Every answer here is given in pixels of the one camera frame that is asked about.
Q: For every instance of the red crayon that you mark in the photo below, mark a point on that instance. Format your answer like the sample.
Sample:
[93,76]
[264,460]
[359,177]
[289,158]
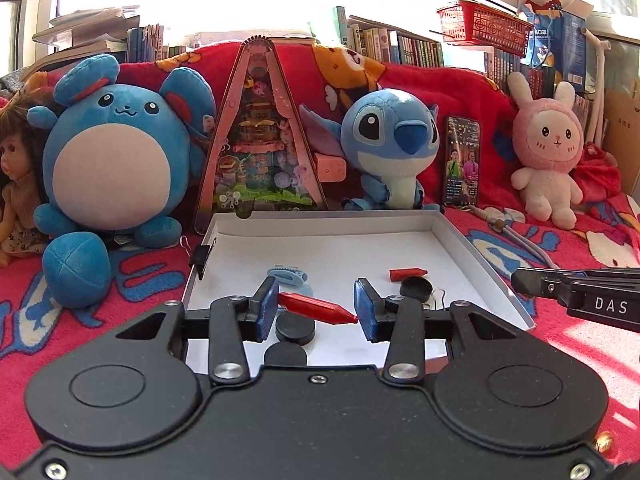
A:
[320,308]
[407,275]

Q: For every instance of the black binder clip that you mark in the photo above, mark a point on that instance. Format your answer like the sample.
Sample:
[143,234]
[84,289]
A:
[202,257]
[439,299]

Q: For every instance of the pink bunny plush toy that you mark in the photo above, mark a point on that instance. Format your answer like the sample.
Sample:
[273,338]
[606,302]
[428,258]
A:
[547,150]

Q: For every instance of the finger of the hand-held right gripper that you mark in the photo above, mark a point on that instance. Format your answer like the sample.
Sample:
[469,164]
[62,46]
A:
[537,282]

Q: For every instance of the black smartphone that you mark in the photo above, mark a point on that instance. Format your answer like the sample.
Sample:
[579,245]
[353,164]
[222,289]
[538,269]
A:
[462,160]

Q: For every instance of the brown cardboard carton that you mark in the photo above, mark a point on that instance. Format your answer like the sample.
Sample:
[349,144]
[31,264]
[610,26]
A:
[622,140]

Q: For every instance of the white plastic pipes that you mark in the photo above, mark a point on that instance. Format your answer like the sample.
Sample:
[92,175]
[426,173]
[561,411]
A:
[597,85]

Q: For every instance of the red plastic basket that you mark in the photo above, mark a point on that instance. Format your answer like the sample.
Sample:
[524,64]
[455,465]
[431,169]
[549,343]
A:
[482,22]

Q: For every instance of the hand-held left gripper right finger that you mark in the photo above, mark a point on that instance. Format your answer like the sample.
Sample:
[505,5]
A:
[365,310]

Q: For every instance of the pink triangular toy display box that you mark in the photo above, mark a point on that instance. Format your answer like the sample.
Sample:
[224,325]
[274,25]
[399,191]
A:
[260,150]

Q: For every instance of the stack of books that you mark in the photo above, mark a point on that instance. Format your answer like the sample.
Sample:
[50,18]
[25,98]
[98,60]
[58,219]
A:
[90,35]

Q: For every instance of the row of books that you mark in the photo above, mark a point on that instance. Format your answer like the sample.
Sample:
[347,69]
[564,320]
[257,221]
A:
[400,45]

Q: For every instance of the blue alien plush toy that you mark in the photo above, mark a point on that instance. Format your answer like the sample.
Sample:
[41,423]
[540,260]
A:
[390,145]

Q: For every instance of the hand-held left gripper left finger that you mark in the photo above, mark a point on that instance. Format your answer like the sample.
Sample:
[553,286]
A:
[267,310]

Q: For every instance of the red printed blanket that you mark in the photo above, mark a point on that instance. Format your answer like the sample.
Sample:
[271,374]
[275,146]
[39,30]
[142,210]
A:
[125,285]

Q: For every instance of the round blue mouse plush toy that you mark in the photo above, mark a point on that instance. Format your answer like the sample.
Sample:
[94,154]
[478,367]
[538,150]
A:
[110,170]

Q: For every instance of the brown-haired baby doll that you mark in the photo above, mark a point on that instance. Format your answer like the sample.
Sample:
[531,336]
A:
[17,185]

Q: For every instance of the red fleece cloth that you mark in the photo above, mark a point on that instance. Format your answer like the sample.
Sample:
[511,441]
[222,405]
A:
[597,170]

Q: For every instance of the black round cap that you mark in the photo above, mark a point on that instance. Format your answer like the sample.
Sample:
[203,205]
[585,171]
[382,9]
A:
[416,289]
[295,329]
[285,355]

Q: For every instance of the light blue hair clip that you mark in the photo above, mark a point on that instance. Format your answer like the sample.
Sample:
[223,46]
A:
[290,277]

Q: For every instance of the blue paper bag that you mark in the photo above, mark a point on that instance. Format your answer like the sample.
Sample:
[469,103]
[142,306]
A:
[555,42]

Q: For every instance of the grey cardboard box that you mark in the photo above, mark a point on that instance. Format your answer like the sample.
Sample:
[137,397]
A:
[350,245]

